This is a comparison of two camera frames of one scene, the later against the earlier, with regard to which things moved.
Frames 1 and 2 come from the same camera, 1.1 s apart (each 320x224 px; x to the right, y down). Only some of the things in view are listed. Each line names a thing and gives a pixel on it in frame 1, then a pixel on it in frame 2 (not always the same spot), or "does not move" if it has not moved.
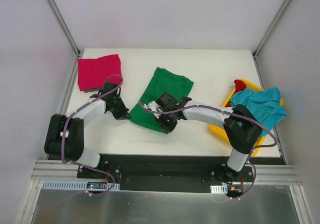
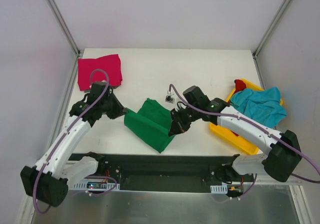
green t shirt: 163,80 to 151,124
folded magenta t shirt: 92,72 does not move
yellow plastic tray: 221,132 does not move
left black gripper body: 121,111 does not move
